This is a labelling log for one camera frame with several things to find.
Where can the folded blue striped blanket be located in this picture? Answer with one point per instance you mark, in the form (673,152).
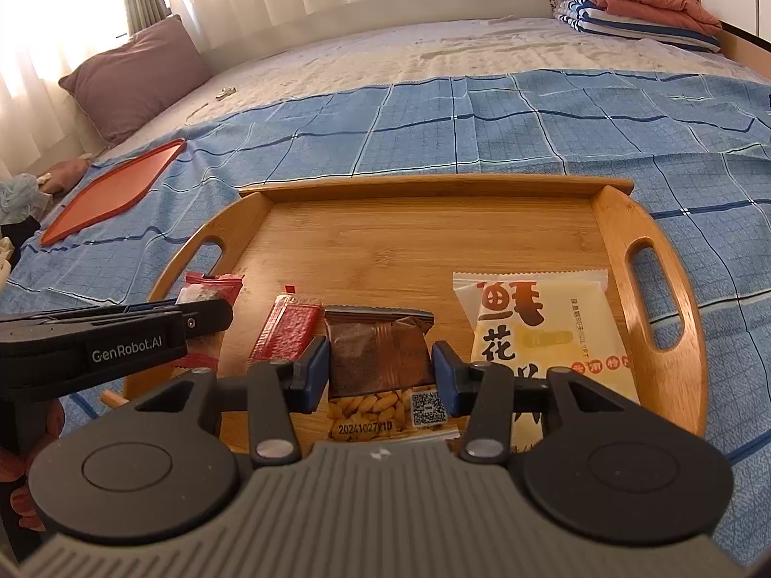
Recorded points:
(585,17)

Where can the brown peanut snack packet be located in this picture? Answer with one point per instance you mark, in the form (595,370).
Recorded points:
(381,383)

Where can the red label cracker packet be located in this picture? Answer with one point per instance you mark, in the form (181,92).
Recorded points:
(291,324)

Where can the left hand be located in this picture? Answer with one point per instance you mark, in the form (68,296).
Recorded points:
(14,467)

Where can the red clear snack packet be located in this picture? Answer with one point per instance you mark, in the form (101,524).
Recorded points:
(207,304)

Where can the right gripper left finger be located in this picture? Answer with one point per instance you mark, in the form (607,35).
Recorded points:
(278,388)

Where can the orange plastic tray lid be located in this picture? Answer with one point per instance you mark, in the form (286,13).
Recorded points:
(113,193)

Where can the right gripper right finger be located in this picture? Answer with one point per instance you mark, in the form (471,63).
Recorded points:
(483,394)

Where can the blue checked bed cover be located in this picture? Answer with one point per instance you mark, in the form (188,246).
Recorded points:
(697,148)

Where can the mauve pillow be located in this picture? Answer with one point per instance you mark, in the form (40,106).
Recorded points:
(122,89)

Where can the wooden serving tray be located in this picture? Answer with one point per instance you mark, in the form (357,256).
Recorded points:
(397,243)

